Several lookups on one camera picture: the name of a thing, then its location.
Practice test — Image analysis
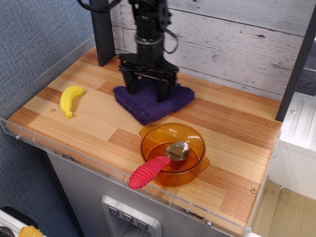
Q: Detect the white ribbed side unit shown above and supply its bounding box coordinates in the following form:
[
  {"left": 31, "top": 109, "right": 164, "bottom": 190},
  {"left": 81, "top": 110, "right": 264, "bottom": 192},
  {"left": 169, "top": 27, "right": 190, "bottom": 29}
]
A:
[{"left": 268, "top": 92, "right": 316, "bottom": 199}]

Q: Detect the black yellow object bottom left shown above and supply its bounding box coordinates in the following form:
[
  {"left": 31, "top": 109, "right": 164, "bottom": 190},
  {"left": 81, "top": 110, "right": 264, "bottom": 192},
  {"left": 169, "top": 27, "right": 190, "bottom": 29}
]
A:
[{"left": 0, "top": 206, "right": 45, "bottom": 237}]

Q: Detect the yellow toy banana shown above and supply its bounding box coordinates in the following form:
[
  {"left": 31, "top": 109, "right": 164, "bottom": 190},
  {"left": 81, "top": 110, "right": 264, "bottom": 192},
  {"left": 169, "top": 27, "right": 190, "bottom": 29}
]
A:
[{"left": 59, "top": 85, "right": 84, "bottom": 118}]

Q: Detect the grey metal cabinet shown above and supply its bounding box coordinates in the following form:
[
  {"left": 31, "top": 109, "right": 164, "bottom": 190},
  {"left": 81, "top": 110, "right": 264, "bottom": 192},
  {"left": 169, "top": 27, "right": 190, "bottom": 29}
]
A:
[{"left": 48, "top": 154, "right": 225, "bottom": 237}]

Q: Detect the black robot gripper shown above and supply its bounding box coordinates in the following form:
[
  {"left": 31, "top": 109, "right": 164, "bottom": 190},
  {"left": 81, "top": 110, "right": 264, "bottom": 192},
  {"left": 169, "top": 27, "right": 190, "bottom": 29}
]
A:
[{"left": 118, "top": 41, "right": 178, "bottom": 102}]

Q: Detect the orange transparent plastic bowl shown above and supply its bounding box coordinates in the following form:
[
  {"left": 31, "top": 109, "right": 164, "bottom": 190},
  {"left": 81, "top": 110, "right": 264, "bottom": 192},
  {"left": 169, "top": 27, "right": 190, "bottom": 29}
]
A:
[{"left": 139, "top": 123, "right": 210, "bottom": 187}]

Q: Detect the red handled metal spoon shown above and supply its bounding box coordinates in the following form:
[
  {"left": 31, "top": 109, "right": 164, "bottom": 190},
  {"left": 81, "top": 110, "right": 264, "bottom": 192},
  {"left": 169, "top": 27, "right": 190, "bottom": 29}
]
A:
[{"left": 129, "top": 141, "right": 190, "bottom": 190}]

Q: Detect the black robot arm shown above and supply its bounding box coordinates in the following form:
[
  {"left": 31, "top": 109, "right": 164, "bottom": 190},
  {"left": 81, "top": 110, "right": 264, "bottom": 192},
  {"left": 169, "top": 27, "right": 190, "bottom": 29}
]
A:
[{"left": 118, "top": 0, "right": 179, "bottom": 102}]

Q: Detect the purple blue terry cloth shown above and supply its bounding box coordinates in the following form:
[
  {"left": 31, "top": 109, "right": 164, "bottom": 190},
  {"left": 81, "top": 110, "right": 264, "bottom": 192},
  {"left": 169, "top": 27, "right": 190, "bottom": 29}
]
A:
[{"left": 113, "top": 78, "right": 195, "bottom": 125}]

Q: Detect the silver button control panel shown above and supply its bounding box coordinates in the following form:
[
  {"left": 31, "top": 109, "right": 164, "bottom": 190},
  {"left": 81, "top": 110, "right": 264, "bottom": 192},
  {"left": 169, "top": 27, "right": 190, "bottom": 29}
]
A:
[{"left": 101, "top": 195, "right": 162, "bottom": 237}]

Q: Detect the black right vertical post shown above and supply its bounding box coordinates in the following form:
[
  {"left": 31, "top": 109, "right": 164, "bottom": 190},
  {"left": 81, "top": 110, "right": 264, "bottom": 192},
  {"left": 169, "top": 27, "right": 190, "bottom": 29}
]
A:
[{"left": 275, "top": 6, "right": 316, "bottom": 122}]

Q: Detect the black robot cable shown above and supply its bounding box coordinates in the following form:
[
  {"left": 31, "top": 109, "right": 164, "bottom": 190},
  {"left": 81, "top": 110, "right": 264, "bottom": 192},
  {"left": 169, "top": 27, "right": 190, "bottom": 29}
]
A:
[{"left": 77, "top": 0, "right": 179, "bottom": 55}]

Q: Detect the clear acrylic table guard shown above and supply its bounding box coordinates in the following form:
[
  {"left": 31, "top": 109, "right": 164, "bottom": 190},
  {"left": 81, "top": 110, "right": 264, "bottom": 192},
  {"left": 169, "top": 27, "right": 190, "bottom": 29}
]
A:
[{"left": 0, "top": 44, "right": 281, "bottom": 236}]

